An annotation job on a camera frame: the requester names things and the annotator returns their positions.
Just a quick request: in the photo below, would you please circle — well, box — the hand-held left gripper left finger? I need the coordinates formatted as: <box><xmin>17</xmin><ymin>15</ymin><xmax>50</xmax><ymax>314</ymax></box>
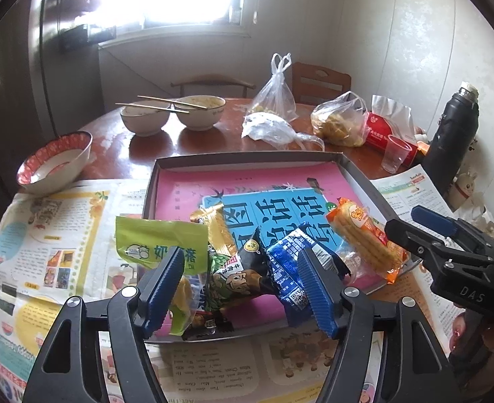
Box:
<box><xmin>24</xmin><ymin>245</ymin><xmax>186</xmax><ymax>403</ymax></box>

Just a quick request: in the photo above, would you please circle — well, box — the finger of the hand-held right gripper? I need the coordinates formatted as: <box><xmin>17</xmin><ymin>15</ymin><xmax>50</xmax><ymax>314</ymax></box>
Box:
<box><xmin>383</xmin><ymin>218</ymin><xmax>494</xmax><ymax>267</ymax></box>
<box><xmin>411</xmin><ymin>205</ymin><xmax>494</xmax><ymax>257</ymax></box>

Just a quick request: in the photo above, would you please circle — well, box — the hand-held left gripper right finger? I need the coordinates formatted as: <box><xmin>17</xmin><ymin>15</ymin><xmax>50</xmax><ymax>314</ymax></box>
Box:
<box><xmin>296</xmin><ymin>248</ymin><xmax>462</xmax><ymax>403</ymax></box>

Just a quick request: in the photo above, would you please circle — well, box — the orange corn stick packet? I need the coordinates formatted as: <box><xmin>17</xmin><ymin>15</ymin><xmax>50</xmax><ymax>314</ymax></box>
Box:
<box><xmin>327</xmin><ymin>198</ymin><xmax>409</xmax><ymax>284</ymax></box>

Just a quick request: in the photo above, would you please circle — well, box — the blue cookie packet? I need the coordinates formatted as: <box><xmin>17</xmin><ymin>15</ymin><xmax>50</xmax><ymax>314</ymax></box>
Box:
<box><xmin>266</xmin><ymin>224</ymin><xmax>353</xmax><ymax>328</ymax></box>

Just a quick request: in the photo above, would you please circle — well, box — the light green snack packet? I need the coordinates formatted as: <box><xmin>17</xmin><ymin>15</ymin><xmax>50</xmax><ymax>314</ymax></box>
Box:
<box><xmin>115</xmin><ymin>215</ymin><xmax>210</xmax><ymax>280</ymax></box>

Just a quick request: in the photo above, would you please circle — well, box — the black red-label snack packet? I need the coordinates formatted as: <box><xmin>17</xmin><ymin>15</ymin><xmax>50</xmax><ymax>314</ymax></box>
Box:
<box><xmin>226</xmin><ymin>227</ymin><xmax>285</xmax><ymax>303</ymax></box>

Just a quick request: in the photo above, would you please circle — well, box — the yellow candy bar packet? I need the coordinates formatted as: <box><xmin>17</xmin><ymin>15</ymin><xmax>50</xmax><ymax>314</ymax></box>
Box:
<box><xmin>169</xmin><ymin>204</ymin><xmax>237</xmax><ymax>337</ymax></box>

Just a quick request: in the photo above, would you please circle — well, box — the grey cardboard box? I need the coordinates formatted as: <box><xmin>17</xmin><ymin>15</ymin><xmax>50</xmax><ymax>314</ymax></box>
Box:
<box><xmin>141</xmin><ymin>153</ymin><xmax>411</xmax><ymax>341</ymax></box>

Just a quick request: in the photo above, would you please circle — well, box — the person's right hand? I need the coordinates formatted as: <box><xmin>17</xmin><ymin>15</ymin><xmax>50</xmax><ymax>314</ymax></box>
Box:
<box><xmin>449</xmin><ymin>313</ymin><xmax>494</xmax><ymax>357</ymax></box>

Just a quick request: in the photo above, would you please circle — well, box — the white text newspaper sheet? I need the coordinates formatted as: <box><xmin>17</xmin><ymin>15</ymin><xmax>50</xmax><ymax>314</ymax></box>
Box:
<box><xmin>373</xmin><ymin>166</ymin><xmax>466</xmax><ymax>345</ymax></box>

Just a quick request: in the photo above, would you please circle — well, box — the rabbit figurine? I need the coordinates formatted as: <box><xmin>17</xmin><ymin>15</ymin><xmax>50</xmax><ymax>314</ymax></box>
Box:
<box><xmin>446</xmin><ymin>170</ymin><xmax>485</xmax><ymax>211</ymax></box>

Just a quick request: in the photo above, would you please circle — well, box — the white plastic wrapping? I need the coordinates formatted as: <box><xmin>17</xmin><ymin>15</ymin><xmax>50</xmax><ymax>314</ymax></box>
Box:
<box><xmin>474</xmin><ymin>206</ymin><xmax>494</xmax><ymax>236</ymax></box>

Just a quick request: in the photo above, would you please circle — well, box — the clear plastic cup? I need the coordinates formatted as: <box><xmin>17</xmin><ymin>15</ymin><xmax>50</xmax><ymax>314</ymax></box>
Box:
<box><xmin>381</xmin><ymin>134</ymin><xmax>412</xmax><ymax>173</ymax></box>

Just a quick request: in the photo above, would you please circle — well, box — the black thermos bottle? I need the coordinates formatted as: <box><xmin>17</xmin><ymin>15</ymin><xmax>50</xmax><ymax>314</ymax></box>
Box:
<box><xmin>421</xmin><ymin>82</ymin><xmax>481</xmax><ymax>206</ymax></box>

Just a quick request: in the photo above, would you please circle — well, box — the red tissue pack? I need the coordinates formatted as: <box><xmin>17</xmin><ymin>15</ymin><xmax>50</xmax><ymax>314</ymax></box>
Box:
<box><xmin>362</xmin><ymin>111</ymin><xmax>430</xmax><ymax>164</ymax></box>

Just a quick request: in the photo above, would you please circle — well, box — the pink and blue book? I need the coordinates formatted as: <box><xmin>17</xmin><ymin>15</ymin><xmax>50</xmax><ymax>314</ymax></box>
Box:
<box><xmin>155</xmin><ymin>166</ymin><xmax>399</xmax><ymax>332</ymax></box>

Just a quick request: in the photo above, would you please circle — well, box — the white tissue paper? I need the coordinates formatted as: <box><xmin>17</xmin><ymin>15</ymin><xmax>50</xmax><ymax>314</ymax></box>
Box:
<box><xmin>371</xmin><ymin>94</ymin><xmax>413</xmax><ymax>124</ymax></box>

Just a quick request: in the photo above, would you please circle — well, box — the large colourful newspaper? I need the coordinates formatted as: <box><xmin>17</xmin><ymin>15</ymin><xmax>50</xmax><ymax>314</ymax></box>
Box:
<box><xmin>0</xmin><ymin>178</ymin><xmax>382</xmax><ymax>403</ymax></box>

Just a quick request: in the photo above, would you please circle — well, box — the plastic bag of yellow food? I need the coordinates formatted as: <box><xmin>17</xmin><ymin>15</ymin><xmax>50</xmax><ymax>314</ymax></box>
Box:
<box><xmin>311</xmin><ymin>91</ymin><xmax>369</xmax><ymax>147</ymax></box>

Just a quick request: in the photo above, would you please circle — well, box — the red patterned bowl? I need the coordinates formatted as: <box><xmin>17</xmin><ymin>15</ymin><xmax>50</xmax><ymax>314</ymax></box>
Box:
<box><xmin>17</xmin><ymin>131</ymin><xmax>93</xmax><ymax>194</ymax></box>

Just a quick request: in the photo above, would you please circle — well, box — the white ceramic bowl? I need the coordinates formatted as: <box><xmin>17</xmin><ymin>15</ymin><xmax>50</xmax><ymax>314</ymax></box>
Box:
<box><xmin>175</xmin><ymin>95</ymin><xmax>227</xmax><ymax>131</ymax></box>
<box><xmin>120</xmin><ymin>105</ymin><xmax>170</xmax><ymax>136</ymax></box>

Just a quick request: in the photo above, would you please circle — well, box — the white crumpled plastic bag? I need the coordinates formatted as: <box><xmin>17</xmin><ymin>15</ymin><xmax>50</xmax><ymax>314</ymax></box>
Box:
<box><xmin>241</xmin><ymin>113</ymin><xmax>325</xmax><ymax>152</ymax></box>

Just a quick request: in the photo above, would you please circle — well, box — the wooden chair with cutout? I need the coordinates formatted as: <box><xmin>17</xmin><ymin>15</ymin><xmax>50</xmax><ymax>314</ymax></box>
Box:
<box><xmin>291</xmin><ymin>62</ymin><xmax>352</xmax><ymax>105</ymax></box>

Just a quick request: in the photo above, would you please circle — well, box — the wooden chopstick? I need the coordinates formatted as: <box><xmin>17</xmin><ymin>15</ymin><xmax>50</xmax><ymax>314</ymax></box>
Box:
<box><xmin>115</xmin><ymin>102</ymin><xmax>189</xmax><ymax>114</ymax></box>
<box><xmin>137</xmin><ymin>95</ymin><xmax>208</xmax><ymax>110</ymax></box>

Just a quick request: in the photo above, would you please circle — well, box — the tall clear plastic bag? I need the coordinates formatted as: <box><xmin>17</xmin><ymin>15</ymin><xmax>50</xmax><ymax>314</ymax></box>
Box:
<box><xmin>247</xmin><ymin>52</ymin><xmax>299</xmax><ymax>122</ymax></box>

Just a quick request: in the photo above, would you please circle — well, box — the dark metal chair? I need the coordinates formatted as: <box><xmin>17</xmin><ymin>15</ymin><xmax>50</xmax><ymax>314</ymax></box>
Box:
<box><xmin>170</xmin><ymin>75</ymin><xmax>257</xmax><ymax>99</ymax></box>

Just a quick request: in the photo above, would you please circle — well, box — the grey refrigerator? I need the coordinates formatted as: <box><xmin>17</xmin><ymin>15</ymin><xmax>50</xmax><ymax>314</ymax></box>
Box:
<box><xmin>29</xmin><ymin>0</ymin><xmax>105</xmax><ymax>143</ymax></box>

